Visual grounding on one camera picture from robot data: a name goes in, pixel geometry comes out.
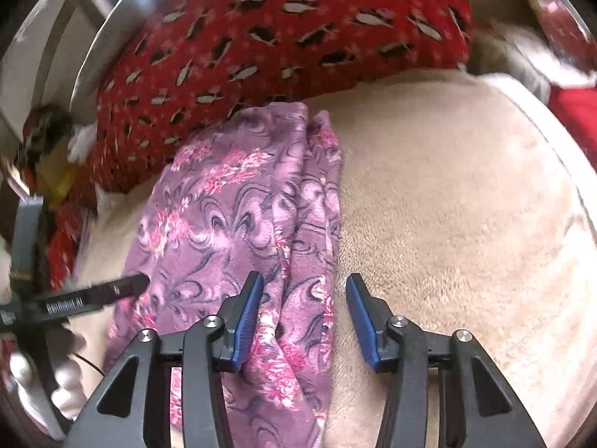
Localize purple floral fleece garment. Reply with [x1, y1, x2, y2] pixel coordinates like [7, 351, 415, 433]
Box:
[104, 102, 342, 447]

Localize yellow object on shelf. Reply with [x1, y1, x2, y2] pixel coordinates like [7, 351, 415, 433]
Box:
[37, 147, 78, 204]

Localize beige fleece bed cover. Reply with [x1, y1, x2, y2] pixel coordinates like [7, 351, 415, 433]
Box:
[73, 71, 596, 447]

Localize red cloth at bedside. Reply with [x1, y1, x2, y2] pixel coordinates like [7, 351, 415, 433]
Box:
[547, 86, 597, 169]

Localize red patterned blanket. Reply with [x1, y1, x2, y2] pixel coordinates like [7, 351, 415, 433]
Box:
[46, 0, 474, 290]

